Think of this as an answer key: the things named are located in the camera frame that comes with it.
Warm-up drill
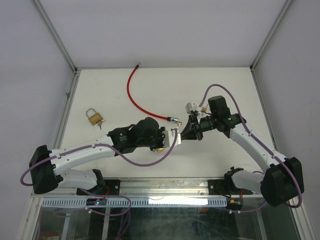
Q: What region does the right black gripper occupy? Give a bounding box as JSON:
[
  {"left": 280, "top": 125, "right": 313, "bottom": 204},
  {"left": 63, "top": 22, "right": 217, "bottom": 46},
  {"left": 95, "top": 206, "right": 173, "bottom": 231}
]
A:
[{"left": 180, "top": 114, "right": 218, "bottom": 141}]

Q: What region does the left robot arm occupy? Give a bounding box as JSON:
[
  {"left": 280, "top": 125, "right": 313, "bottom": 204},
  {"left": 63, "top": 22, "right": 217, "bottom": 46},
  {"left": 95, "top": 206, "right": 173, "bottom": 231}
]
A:
[{"left": 29, "top": 117, "right": 166, "bottom": 195}]

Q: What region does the small brass padlock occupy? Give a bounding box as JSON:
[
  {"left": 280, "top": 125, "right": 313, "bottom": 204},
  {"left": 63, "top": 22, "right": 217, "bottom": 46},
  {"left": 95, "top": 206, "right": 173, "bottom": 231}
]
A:
[{"left": 200, "top": 102, "right": 211, "bottom": 114}]

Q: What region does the closed brass padlock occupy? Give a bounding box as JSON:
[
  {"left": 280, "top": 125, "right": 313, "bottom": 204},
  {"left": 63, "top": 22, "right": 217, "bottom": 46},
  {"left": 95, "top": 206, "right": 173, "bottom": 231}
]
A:
[{"left": 85, "top": 108, "right": 105, "bottom": 130}]

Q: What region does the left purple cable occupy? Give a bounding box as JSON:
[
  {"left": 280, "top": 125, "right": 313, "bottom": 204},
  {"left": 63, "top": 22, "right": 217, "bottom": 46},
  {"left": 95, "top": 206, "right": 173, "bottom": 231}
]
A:
[{"left": 20, "top": 127, "right": 179, "bottom": 187}]

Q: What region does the purple cable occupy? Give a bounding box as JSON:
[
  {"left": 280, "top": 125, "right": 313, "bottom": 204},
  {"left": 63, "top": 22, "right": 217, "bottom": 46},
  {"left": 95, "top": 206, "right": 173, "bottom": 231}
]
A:
[
  {"left": 20, "top": 127, "right": 179, "bottom": 187},
  {"left": 198, "top": 84, "right": 302, "bottom": 208}
]

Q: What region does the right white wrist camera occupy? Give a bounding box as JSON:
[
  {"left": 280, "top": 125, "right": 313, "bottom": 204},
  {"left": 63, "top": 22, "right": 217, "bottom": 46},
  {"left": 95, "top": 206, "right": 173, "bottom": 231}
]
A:
[{"left": 185, "top": 102, "right": 204, "bottom": 118}]

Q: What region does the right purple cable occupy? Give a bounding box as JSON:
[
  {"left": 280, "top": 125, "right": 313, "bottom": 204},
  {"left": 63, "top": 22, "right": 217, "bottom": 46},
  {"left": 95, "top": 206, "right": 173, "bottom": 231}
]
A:
[{"left": 198, "top": 84, "right": 302, "bottom": 208}]

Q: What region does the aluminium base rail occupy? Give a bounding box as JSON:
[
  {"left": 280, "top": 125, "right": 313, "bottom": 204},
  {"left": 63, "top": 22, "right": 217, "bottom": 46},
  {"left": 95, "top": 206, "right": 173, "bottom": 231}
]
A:
[{"left": 32, "top": 176, "right": 266, "bottom": 199}]

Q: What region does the white slotted cable duct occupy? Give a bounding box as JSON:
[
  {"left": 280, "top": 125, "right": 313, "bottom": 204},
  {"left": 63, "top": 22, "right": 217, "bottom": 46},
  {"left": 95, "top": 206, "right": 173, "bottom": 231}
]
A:
[{"left": 41, "top": 196, "right": 227, "bottom": 208}]

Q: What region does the thick red cable lock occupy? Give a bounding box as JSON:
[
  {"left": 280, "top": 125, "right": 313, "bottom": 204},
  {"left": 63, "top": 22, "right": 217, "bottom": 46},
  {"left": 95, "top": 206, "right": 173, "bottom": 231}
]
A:
[{"left": 126, "top": 62, "right": 182, "bottom": 127}]

